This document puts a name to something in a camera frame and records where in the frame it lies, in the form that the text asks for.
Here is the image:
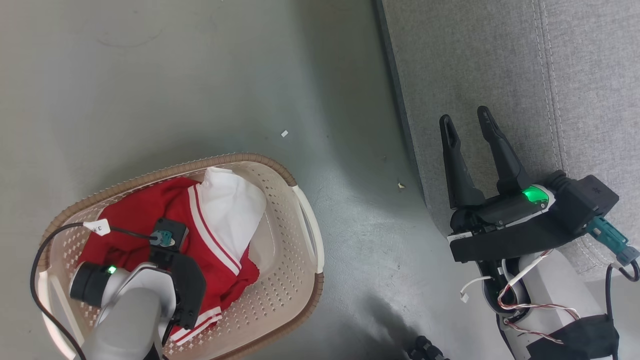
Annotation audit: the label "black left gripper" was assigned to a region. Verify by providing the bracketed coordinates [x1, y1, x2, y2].
[148, 245, 207, 331]

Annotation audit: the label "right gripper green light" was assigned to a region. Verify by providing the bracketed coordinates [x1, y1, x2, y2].
[439, 105, 557, 237]

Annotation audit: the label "red and white basketball shorts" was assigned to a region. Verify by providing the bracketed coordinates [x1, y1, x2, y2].
[77, 166, 267, 346]

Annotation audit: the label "beige plastic laundry basket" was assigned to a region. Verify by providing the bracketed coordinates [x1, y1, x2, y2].
[31, 152, 326, 360]

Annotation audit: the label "grey fabric sofa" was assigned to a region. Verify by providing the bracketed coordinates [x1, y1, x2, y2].
[375, 0, 640, 278]

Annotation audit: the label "white paper cable tag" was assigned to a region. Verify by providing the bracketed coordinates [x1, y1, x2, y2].
[82, 219, 111, 237]

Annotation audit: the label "thin white wire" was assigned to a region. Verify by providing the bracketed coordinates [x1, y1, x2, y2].
[459, 275, 494, 304]

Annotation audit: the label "teal right camera connector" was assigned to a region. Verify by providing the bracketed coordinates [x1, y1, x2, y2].
[585, 216, 640, 266]

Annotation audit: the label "red white twisted wire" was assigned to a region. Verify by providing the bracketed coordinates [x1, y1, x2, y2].
[496, 249, 582, 346]

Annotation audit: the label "black left camera cable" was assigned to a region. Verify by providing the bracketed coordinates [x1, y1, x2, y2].
[30, 222, 161, 360]

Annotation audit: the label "black camera cable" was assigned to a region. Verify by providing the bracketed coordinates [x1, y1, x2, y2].
[604, 260, 640, 321]
[30, 222, 161, 360]

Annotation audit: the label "black right camera cable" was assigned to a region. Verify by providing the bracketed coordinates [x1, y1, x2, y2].
[604, 260, 640, 321]

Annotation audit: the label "black fabric strap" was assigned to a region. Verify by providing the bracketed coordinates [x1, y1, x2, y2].
[525, 314, 621, 360]

